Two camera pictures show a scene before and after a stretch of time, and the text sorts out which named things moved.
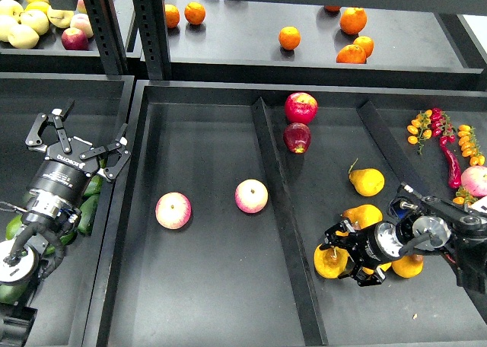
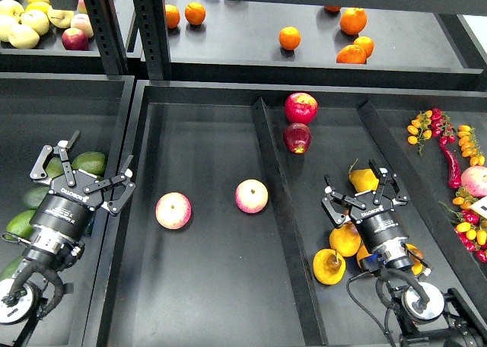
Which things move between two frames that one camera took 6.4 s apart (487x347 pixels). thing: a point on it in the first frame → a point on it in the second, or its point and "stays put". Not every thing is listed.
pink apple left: (173, 210) stays put
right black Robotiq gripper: (379, 243) → (379, 224)
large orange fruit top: (353, 20) stays put
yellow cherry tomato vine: (469, 145) stays put
